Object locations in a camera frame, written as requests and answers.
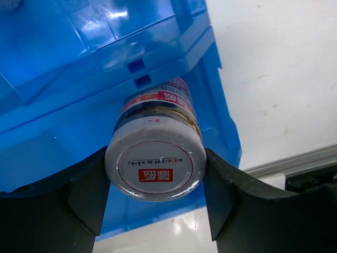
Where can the blue bin middle compartment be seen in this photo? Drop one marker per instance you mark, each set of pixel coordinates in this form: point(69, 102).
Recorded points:
point(46, 45)

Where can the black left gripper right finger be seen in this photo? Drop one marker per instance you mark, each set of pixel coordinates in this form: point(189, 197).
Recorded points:
point(248, 215)

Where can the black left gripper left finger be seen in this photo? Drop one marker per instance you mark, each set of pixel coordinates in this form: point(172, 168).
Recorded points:
point(60, 213)

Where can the red label spice jar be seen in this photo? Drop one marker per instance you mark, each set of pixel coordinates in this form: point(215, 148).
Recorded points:
point(156, 152)

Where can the blue bin compartment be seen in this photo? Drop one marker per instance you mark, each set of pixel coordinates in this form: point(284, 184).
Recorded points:
point(46, 45)
point(66, 136)

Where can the aluminium table frame rail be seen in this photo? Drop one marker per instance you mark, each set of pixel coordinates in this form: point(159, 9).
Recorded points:
point(292, 166)

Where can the blue bin near compartment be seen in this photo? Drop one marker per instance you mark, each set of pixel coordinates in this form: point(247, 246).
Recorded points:
point(66, 136)

